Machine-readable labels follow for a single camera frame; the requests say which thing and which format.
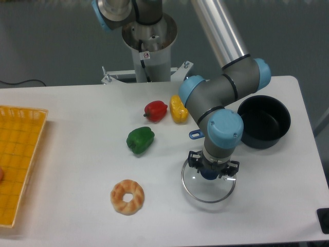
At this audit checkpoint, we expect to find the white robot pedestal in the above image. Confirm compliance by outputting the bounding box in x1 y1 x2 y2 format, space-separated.
122 13 177 82

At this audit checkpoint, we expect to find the yellow bell pepper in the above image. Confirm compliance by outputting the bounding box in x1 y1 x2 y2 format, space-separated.
169 95 189 124

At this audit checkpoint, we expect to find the dark blue saucepan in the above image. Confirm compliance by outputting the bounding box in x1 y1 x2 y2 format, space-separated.
184 93 291 157

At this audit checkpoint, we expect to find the green bell pepper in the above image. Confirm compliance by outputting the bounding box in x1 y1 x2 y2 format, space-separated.
126 127 155 155

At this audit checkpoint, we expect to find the black cable on pedestal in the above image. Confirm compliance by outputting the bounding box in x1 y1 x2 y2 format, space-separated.
138 39 151 83

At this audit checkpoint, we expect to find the glass lid with blue knob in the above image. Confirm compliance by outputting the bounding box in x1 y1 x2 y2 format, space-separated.
181 160 236 203

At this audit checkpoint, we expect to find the white metal base frame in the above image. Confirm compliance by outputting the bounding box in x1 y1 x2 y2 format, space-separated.
101 61 196 84

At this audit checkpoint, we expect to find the yellow woven basket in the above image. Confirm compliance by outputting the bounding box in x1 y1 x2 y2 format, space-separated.
1 105 48 228

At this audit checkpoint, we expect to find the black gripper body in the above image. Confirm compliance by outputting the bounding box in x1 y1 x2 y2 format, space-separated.
200 154 230 173

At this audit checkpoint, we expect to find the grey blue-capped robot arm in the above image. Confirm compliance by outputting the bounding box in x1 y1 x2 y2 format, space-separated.
92 1 271 180

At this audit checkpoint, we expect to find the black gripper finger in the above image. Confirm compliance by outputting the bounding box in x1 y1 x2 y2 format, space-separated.
218 161 240 178
187 151 203 173

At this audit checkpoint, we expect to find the black device at table edge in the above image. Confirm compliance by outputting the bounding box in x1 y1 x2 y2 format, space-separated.
317 208 329 234

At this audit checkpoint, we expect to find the black cable on floor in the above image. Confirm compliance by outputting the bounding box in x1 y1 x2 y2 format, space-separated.
0 79 47 86

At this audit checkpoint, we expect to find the glazed ring bread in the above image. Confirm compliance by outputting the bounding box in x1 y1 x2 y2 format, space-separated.
110 180 145 216

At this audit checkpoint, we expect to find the red bell pepper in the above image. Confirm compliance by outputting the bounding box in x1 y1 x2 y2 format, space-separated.
143 100 168 122

